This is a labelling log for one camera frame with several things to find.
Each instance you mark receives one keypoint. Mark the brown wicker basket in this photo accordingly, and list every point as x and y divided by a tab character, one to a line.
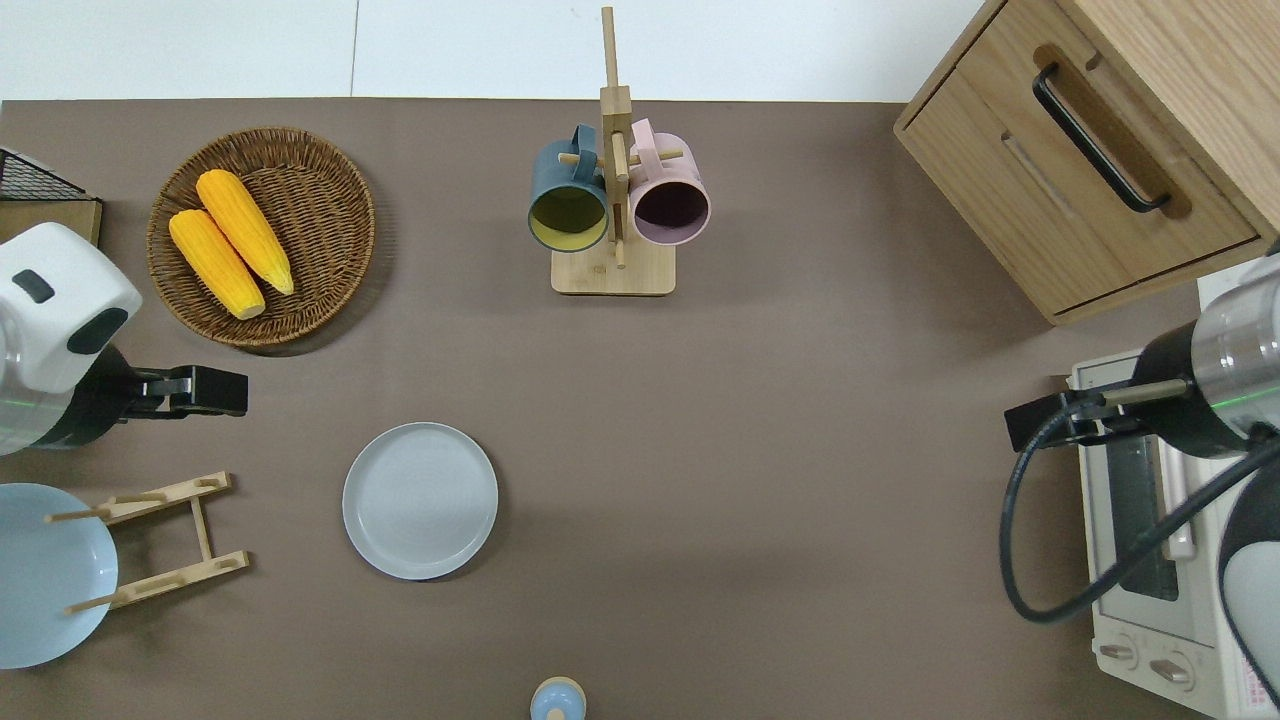
320	230

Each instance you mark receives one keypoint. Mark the white toaster oven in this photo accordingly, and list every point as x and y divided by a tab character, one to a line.
1130	600

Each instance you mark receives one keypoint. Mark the gray round plate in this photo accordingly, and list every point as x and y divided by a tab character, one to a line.
420	500

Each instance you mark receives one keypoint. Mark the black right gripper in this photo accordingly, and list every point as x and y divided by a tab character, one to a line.
1035	422

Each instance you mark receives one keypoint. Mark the dark blue mug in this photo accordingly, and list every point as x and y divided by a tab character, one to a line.
567	215

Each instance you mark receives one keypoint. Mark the wooden plate rack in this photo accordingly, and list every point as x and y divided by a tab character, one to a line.
165	578

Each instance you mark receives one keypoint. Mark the light blue round plate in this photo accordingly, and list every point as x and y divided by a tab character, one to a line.
45	580

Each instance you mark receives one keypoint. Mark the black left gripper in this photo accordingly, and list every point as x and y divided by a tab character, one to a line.
215	392

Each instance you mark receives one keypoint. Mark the pink mug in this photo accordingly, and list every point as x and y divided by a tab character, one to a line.
670	205

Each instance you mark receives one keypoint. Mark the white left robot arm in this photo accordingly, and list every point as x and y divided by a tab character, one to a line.
55	300

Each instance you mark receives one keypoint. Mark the wooden mug tree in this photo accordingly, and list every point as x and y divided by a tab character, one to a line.
612	272

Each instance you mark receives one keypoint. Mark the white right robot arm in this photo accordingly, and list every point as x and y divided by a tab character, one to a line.
1235	350

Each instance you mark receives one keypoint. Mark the brown table mat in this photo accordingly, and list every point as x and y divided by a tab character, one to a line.
750	450

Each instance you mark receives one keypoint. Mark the blue call bell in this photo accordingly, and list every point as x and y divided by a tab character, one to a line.
558	700

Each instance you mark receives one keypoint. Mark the yellow corn cob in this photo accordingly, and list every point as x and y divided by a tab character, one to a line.
245	230
215	265

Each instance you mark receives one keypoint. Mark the wooden cabinet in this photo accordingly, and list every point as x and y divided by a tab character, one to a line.
1010	180

